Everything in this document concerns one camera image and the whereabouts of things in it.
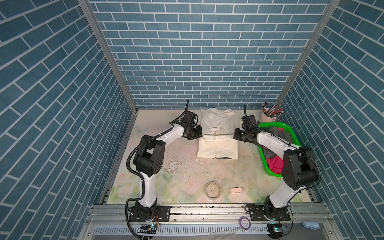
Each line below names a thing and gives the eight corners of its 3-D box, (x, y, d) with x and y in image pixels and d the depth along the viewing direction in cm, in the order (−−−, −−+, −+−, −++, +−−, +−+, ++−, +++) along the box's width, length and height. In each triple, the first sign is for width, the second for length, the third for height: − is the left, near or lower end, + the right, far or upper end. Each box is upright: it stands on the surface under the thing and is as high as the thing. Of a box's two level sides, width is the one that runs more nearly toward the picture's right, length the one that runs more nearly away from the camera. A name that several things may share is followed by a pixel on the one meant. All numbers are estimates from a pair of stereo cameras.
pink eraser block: (230, 194, 82) (231, 192, 79) (229, 189, 84) (230, 187, 81) (241, 194, 82) (242, 192, 79) (240, 189, 84) (241, 187, 81)
